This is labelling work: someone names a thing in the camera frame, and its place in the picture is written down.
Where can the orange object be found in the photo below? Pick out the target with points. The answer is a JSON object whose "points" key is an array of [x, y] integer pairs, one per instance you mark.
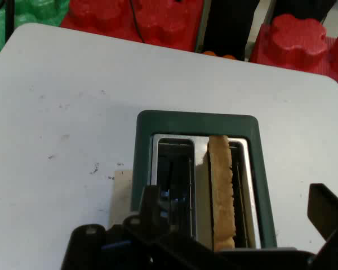
{"points": [[218, 54]]}

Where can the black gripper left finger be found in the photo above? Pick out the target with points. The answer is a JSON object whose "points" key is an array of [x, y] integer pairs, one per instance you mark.
{"points": [[150, 209]]}

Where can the green plastic block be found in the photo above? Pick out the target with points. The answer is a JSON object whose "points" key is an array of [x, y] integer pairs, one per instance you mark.
{"points": [[31, 12]]}

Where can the beige paper tape patch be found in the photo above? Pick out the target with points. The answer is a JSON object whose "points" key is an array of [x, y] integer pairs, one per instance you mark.
{"points": [[121, 197]]}

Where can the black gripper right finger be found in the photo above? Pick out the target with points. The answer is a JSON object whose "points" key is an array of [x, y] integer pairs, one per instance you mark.
{"points": [[326, 211]]}

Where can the slice of toast bread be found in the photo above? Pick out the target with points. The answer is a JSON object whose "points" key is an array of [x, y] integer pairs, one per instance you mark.
{"points": [[222, 194]]}

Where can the red plastic block right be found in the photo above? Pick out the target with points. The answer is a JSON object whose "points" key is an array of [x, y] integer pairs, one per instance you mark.
{"points": [[298, 42]]}

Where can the red plastic block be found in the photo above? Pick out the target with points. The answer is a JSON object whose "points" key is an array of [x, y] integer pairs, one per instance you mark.
{"points": [[298, 42], [135, 19]]}

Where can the black table leg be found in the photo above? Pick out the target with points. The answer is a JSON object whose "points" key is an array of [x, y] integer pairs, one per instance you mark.
{"points": [[9, 19]]}

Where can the dark green two-slot toaster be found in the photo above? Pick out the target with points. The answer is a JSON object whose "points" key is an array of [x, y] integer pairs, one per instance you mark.
{"points": [[197, 174]]}

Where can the black post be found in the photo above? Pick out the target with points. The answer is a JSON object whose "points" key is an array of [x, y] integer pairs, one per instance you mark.
{"points": [[228, 26]]}

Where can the red plastic block left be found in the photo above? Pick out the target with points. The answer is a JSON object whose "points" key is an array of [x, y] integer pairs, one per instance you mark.
{"points": [[135, 19]]}

